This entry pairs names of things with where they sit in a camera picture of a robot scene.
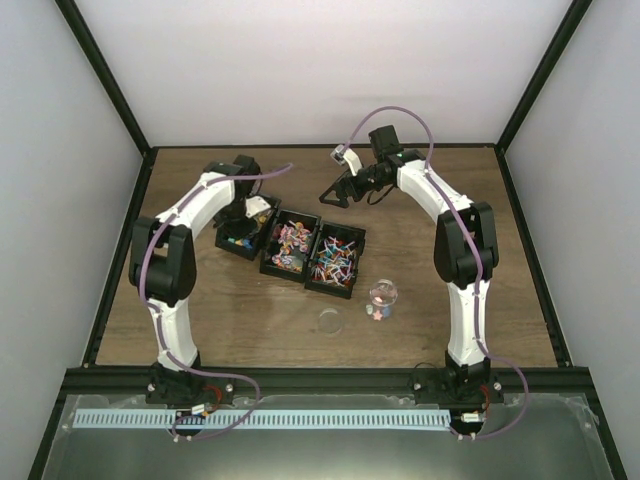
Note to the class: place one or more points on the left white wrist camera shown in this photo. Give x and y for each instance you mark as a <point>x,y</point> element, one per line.
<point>256,206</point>

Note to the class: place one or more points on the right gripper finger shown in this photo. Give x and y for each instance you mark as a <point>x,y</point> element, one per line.
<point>336,195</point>
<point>342,185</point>

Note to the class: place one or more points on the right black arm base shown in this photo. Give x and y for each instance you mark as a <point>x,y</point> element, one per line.
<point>457,384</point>

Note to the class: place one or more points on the black bin star candies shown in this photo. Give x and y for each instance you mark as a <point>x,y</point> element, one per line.
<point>249,244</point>

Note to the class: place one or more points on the clear glass jar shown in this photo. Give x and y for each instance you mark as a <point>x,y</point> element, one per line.
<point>384,288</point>

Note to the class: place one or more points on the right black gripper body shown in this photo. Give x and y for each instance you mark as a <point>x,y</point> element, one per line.
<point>360,191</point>

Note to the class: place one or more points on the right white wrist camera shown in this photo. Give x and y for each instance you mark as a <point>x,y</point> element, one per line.
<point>345,156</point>

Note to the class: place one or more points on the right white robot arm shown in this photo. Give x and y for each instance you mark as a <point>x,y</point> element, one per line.
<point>465,248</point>

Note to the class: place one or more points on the black bin round lollipops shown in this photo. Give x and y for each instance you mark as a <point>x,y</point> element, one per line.
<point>332,267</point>

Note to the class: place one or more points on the black aluminium frame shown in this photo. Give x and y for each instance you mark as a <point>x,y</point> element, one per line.
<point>130,379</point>

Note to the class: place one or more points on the star candies in jar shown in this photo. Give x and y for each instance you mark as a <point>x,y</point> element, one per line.
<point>379,308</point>

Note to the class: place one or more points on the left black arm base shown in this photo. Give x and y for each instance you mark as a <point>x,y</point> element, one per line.
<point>183,389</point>

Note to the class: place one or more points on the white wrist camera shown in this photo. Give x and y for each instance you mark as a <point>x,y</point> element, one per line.
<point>256,206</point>
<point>345,156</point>

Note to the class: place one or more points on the clear jar lid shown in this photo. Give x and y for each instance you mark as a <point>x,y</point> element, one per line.
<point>330,321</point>

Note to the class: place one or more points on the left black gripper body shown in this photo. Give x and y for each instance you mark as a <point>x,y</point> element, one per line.
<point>229,218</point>

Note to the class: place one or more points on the light blue slotted cable duct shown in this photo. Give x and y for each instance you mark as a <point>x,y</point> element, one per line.
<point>382,419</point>

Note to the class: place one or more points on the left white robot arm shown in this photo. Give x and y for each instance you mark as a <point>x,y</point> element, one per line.
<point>163,267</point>

